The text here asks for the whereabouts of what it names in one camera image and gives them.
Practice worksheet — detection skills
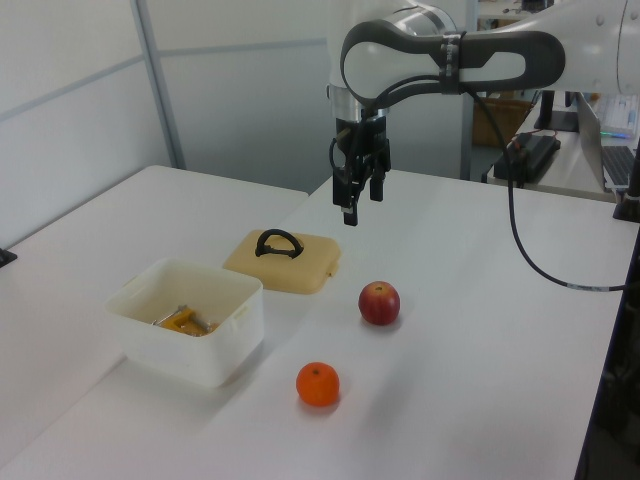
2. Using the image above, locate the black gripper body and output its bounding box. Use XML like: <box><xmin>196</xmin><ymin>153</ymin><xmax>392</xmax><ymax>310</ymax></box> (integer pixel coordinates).
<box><xmin>333</xmin><ymin>115</ymin><xmax>392</xmax><ymax>176</ymax></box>

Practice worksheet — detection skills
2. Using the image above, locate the red apple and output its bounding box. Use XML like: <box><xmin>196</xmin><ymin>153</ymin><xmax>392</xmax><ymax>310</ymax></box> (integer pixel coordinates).
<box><xmin>357</xmin><ymin>280</ymin><xmax>402</xmax><ymax>327</ymax></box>

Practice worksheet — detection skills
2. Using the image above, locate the orange mandarin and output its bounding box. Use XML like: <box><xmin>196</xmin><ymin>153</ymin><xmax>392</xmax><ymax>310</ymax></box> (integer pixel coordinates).
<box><xmin>295</xmin><ymin>361</ymin><xmax>341</xmax><ymax>407</ymax></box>

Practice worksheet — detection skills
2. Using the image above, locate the white plastic container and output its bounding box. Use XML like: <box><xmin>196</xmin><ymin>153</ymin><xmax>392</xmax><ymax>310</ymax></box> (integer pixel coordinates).
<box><xmin>103</xmin><ymin>257</ymin><xmax>265</xmax><ymax>389</ymax></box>

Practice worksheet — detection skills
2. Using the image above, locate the beige plastic lid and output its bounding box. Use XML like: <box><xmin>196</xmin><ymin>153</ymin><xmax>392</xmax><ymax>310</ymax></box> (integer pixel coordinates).
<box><xmin>222</xmin><ymin>228</ymin><xmax>344</xmax><ymax>295</ymax></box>

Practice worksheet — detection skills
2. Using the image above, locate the cardboard box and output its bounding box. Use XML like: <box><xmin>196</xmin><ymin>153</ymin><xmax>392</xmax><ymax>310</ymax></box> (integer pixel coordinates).
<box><xmin>472</xmin><ymin>97</ymin><xmax>531</xmax><ymax>147</ymax></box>

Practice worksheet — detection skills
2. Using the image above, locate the black electronics box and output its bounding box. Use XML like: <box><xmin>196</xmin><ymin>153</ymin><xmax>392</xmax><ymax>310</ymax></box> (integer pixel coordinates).
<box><xmin>493</xmin><ymin>132</ymin><xmax>562</xmax><ymax>184</ymax></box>

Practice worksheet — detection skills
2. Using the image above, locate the black monitor stand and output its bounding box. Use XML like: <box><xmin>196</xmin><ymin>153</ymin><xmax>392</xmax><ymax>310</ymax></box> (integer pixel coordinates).
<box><xmin>533</xmin><ymin>90</ymin><xmax>581</xmax><ymax>134</ymax></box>

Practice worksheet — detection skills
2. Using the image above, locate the yellow C-clamp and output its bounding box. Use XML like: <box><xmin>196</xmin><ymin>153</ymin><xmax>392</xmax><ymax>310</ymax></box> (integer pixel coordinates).
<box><xmin>152</xmin><ymin>303</ymin><xmax>221</xmax><ymax>340</ymax></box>

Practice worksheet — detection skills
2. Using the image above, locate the silver laptop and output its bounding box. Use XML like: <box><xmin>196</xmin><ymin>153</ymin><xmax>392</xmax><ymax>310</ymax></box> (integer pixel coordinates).
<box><xmin>574</xmin><ymin>92</ymin><xmax>640</xmax><ymax>192</ymax></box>

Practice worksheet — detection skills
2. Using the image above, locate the black lid handle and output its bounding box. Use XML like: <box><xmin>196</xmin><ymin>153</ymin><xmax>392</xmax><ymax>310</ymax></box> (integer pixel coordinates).
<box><xmin>254</xmin><ymin>228</ymin><xmax>304</xmax><ymax>260</ymax></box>

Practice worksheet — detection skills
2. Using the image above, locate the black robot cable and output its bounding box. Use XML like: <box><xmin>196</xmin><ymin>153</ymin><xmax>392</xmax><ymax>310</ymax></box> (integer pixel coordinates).
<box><xmin>349</xmin><ymin>74</ymin><xmax>629</xmax><ymax>292</ymax></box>

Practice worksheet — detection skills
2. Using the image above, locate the grey partition frame post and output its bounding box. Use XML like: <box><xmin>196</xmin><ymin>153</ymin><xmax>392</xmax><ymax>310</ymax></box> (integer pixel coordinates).
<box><xmin>133</xmin><ymin>0</ymin><xmax>187</xmax><ymax>171</ymax></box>

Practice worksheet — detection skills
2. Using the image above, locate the black table frame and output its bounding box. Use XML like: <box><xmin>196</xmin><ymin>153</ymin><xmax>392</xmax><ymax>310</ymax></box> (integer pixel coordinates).
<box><xmin>573</xmin><ymin>287</ymin><xmax>640</xmax><ymax>480</ymax></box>

